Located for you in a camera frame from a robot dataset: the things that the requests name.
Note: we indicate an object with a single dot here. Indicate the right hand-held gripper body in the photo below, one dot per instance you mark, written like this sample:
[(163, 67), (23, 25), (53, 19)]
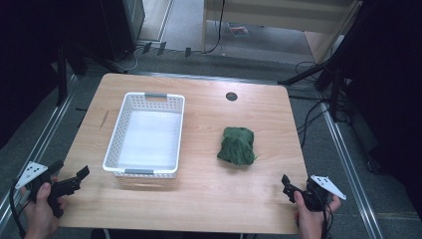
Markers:
[(318, 194)]

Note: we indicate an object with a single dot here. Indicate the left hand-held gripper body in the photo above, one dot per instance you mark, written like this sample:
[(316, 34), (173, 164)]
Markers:
[(32, 172)]

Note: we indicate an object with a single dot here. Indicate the green cloth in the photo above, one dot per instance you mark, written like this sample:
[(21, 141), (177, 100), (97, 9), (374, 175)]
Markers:
[(237, 146)]

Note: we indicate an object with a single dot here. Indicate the white plastic basket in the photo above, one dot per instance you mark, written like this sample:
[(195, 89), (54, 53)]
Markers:
[(149, 139)]

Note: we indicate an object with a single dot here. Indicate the person's right hand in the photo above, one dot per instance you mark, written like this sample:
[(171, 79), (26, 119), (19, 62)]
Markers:
[(310, 220)]

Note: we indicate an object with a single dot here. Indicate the person's left hand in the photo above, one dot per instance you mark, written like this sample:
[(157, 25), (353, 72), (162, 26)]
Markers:
[(41, 212)]

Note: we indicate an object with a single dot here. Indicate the black round table grommet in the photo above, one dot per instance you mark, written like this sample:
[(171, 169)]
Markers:
[(231, 96)]

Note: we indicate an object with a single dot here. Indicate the black tripod stand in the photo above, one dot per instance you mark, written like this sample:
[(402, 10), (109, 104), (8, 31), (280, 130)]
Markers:
[(318, 71)]

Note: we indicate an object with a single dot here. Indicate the black cabinet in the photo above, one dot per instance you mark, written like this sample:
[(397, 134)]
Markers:
[(122, 26)]

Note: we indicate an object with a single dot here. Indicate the red printed packet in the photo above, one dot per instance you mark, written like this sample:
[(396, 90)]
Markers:
[(238, 30)]

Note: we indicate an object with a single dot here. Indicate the metal floor rail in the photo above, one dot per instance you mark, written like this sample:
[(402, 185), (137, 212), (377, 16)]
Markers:
[(351, 166), (31, 152)]

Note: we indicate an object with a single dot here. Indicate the light wooden furniture frame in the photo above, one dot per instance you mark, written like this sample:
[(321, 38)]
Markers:
[(282, 15)]

